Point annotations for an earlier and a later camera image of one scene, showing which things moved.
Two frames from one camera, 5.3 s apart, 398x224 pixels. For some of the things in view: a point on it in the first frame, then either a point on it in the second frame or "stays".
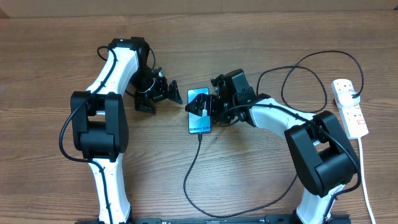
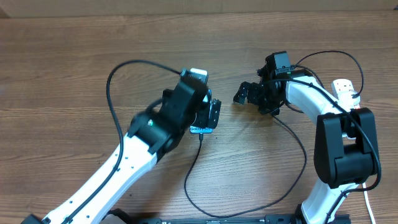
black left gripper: [161, 92] to [201, 119]
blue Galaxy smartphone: [198, 124] stays
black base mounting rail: [282, 219] stays
